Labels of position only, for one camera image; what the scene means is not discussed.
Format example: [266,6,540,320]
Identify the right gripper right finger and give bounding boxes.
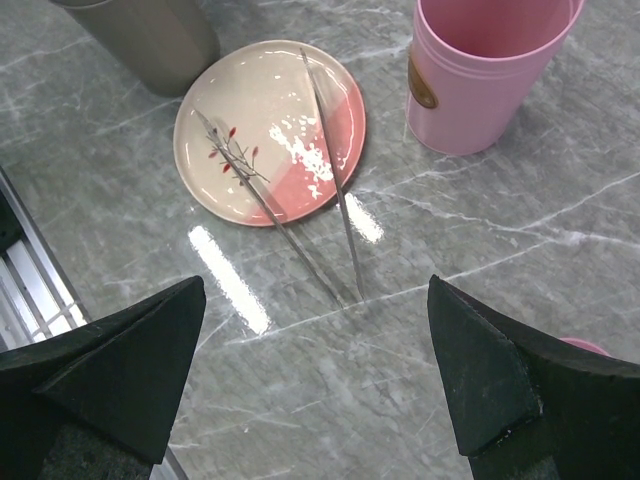
[427,276,639,479]

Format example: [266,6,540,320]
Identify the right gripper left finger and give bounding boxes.
[1,276,206,479]

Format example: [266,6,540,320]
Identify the pink round lid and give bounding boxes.
[562,337,610,357]

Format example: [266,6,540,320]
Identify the metal tongs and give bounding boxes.
[193,47,366,309]

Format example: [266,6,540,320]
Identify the grey cylindrical container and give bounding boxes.
[54,0,221,97]

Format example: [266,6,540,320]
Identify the pink cylindrical container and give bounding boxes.
[406,0,584,156]

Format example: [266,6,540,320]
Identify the pink and cream plate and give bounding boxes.
[172,39,367,227]

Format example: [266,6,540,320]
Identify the aluminium rail frame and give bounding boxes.
[1,180,185,479]

